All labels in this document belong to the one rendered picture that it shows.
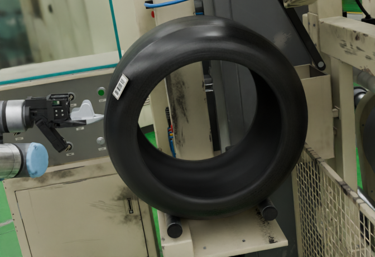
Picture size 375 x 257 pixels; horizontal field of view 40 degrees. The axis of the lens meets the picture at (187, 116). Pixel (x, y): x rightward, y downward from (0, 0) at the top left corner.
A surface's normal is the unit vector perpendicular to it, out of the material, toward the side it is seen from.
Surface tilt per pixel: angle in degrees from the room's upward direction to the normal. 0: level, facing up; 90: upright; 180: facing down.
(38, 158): 89
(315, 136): 90
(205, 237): 0
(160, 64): 81
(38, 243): 90
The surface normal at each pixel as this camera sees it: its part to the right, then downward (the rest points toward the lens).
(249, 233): -0.14, -0.94
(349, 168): 0.11, 0.29
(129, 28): 0.48, 0.21
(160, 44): -0.27, -0.41
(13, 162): 0.91, 0.04
